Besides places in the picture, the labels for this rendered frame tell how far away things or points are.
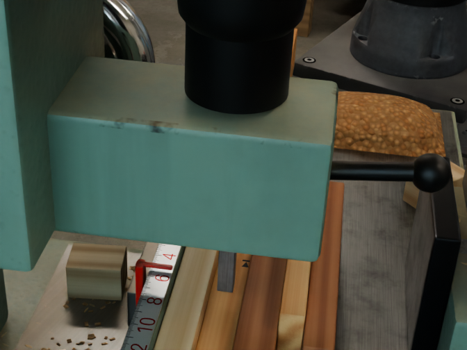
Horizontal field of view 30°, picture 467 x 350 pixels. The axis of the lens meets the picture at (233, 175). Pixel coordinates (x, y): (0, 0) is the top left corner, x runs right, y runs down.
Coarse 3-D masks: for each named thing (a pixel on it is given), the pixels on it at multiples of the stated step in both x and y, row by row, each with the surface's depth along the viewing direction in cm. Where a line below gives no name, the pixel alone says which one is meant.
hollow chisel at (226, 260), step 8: (224, 256) 47; (232, 256) 47; (224, 264) 47; (232, 264) 47; (224, 272) 48; (232, 272) 48; (224, 280) 48; (232, 280) 48; (224, 288) 48; (232, 288) 48
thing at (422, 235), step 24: (432, 216) 48; (456, 216) 48; (432, 240) 47; (456, 240) 46; (408, 264) 56; (432, 264) 47; (456, 264) 47; (408, 288) 55; (432, 288) 48; (408, 312) 53; (432, 312) 49; (408, 336) 52; (432, 336) 50
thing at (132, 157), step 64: (128, 64) 45; (64, 128) 41; (128, 128) 40; (192, 128) 40; (256, 128) 40; (320, 128) 40; (64, 192) 43; (128, 192) 42; (192, 192) 41; (256, 192) 41; (320, 192) 40
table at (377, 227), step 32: (448, 128) 76; (352, 160) 71; (384, 160) 71; (352, 192) 67; (384, 192) 67; (352, 224) 63; (384, 224) 63; (352, 256) 60; (384, 256) 60; (352, 288) 57; (384, 288) 57; (352, 320) 54; (384, 320) 54
